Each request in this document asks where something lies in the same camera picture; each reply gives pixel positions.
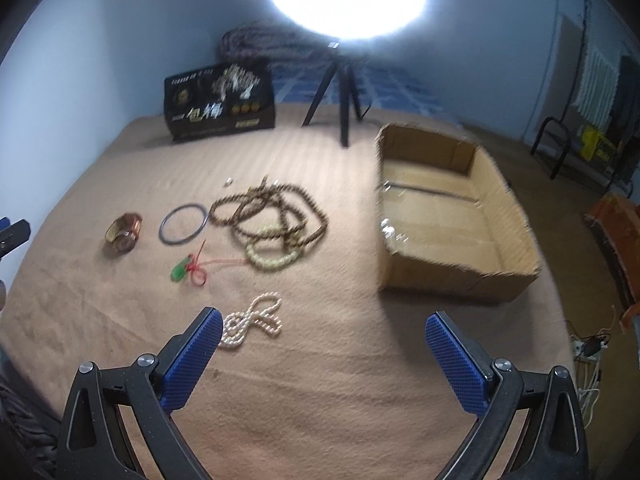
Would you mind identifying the long brown wooden bead mala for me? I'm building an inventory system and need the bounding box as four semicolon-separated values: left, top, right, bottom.
208;178;329;250

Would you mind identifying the yellow box on rack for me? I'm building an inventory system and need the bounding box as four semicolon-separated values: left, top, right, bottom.
579;125;617;165

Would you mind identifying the pale jade bead bracelet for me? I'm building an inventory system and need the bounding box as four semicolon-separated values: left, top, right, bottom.
243;226;302;272

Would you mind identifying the black tripod stand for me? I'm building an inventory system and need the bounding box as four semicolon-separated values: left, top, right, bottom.
302;41;369;148

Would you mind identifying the white striped hanging cloth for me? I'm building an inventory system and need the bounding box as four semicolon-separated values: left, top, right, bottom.
573;47;620;130

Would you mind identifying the black gift box gold print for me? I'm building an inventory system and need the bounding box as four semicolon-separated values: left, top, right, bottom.
164;58;276;142

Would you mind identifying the tan blanket on bed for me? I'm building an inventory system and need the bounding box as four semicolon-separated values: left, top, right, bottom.
1;104;572;479

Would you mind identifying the blue patterned bed sheet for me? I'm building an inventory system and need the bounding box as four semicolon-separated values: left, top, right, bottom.
270;60;460;127

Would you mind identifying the black metal clothes rack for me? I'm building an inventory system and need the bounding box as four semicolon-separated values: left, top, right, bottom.
527;0;639;195

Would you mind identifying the open cardboard box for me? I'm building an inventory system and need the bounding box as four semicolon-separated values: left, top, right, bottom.
376;124;541;304

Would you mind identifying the white power strip with cables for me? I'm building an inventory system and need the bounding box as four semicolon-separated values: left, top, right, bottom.
566;304;618;428

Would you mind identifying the white pearl necklace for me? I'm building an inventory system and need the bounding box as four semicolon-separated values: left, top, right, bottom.
219;294;284;354

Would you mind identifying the white ring light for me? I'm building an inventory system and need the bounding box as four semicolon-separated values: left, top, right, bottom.
271;0;428;41

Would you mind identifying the orange cloth covered table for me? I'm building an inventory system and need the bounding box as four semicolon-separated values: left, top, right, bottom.
584;192;639;330

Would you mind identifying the green jade pendant red cord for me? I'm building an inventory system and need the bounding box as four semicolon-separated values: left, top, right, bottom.
169;239;249;288

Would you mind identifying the dark thin bangle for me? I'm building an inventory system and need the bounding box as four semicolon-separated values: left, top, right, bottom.
157;203;208;246

